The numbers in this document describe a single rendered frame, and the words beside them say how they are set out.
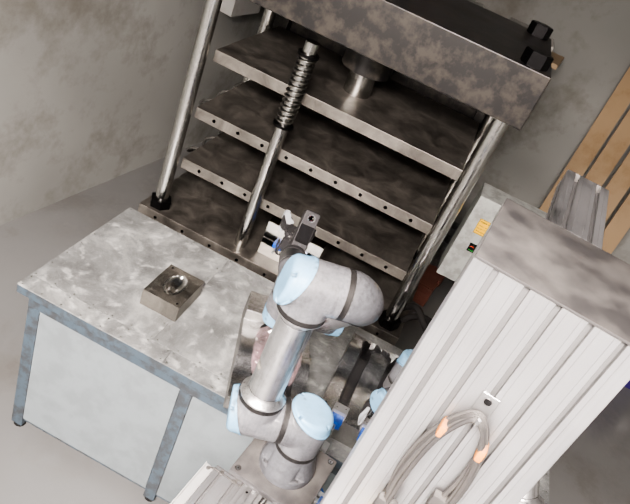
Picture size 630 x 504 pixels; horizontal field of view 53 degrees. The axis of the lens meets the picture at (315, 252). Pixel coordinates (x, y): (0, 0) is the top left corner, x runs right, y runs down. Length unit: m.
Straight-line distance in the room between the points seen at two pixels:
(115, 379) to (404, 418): 1.62
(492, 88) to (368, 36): 0.47
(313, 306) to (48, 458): 1.83
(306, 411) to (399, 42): 1.33
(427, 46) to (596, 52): 2.68
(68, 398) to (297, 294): 1.56
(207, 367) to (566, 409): 1.51
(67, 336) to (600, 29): 3.83
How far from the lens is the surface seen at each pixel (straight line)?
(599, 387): 0.93
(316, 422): 1.60
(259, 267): 2.83
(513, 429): 0.99
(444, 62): 2.32
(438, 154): 2.59
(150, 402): 2.47
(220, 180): 2.85
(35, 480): 2.88
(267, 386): 1.51
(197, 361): 2.28
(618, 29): 4.87
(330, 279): 1.32
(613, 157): 4.75
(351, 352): 2.37
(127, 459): 2.76
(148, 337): 2.31
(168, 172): 2.88
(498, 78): 2.32
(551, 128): 4.99
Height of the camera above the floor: 2.40
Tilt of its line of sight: 32 degrees down
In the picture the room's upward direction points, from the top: 24 degrees clockwise
